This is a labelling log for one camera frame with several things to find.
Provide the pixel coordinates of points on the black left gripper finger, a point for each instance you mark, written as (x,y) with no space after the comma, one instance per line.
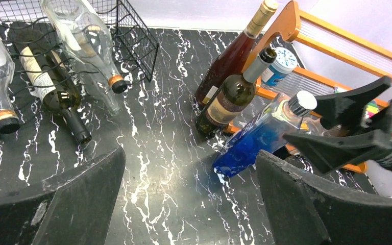
(74,207)

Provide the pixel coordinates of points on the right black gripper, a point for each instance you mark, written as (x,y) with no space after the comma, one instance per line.
(304,208)

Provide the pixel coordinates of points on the green bottle silver cap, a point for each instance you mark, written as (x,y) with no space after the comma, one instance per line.
(233,96)

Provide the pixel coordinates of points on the dark red wine bottle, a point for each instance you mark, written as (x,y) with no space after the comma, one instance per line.
(232,60)

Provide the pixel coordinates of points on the dark green labelled wine bottle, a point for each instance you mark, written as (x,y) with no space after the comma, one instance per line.
(51,80)

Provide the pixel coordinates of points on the orange wooden shelf rack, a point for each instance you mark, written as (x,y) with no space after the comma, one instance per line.
(294,24)

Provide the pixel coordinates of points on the clear bottle copper neck band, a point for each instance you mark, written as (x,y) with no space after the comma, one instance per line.
(86,39)

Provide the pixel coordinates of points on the coloured marker pen set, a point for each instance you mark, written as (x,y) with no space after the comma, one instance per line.
(370,109)

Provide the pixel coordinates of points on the blue white lidded jar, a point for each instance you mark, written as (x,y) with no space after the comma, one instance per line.
(284,63)

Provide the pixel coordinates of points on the black wire wine rack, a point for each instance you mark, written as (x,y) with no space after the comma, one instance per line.
(134,49)

